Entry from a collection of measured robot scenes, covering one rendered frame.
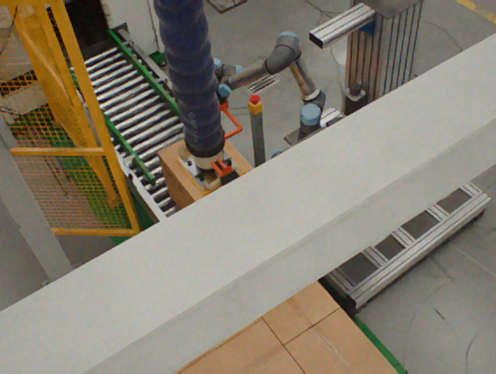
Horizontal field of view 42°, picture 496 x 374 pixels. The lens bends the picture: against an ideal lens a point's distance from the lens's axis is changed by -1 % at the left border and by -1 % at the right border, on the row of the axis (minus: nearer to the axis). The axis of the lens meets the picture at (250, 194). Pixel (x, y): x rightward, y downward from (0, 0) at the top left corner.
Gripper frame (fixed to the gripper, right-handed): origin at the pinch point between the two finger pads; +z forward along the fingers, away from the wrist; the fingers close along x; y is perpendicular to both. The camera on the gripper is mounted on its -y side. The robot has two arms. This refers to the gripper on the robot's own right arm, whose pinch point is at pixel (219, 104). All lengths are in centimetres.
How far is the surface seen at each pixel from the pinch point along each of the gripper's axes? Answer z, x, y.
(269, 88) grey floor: 108, 94, -91
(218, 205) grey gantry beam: -225, -109, 222
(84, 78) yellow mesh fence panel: -52, -70, -11
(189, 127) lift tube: -30, -36, 34
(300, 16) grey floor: 108, 174, -155
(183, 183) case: 13, -45, 31
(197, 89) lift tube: -59, -30, 40
